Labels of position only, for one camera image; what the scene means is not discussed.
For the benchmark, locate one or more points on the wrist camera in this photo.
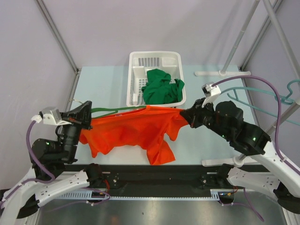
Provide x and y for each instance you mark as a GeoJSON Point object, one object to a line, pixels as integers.
{"type": "Point", "coordinates": [211, 93]}
{"type": "Point", "coordinates": [50, 116]}

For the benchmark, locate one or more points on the teal plastic hanger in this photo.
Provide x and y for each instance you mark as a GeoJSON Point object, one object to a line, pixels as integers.
{"type": "Point", "coordinates": [266, 94]}

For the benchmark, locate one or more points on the green plastic hanger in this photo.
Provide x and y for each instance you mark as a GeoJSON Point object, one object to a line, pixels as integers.
{"type": "Point", "coordinates": [112, 111]}

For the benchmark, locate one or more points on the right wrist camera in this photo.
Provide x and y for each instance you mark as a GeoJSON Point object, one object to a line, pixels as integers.
{"type": "Point", "coordinates": [211, 93]}

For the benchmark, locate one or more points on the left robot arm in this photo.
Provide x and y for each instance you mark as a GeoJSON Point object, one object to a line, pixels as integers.
{"type": "Point", "coordinates": [49, 159]}

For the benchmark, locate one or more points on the green t shirt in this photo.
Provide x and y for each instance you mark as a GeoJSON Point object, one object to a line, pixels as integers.
{"type": "Point", "coordinates": [159, 90]}

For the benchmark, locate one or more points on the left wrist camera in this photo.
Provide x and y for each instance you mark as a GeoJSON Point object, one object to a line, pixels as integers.
{"type": "Point", "coordinates": [50, 116]}

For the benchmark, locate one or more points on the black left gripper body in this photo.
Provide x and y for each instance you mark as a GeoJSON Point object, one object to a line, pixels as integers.
{"type": "Point", "coordinates": [70, 135]}

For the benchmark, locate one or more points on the orange t shirt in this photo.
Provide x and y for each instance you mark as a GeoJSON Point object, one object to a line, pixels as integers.
{"type": "Point", "coordinates": [145, 127]}

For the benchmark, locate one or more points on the white plastic dish basket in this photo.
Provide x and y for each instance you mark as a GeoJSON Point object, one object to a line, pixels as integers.
{"type": "Point", "coordinates": [141, 62]}

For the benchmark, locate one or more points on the grey clothes rack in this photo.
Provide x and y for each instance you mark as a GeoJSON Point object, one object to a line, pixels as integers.
{"type": "Point", "coordinates": [261, 52]}

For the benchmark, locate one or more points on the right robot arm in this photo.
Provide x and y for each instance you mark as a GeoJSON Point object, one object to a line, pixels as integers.
{"type": "Point", "coordinates": [226, 120]}

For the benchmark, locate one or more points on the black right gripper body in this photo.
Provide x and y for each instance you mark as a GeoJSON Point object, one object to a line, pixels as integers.
{"type": "Point", "coordinates": [205, 116]}

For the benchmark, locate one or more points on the black table front rail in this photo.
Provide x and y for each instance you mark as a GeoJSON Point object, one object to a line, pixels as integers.
{"type": "Point", "coordinates": [165, 181]}

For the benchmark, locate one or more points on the aluminium frame post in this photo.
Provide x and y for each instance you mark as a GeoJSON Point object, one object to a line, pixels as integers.
{"type": "Point", "coordinates": [56, 33]}

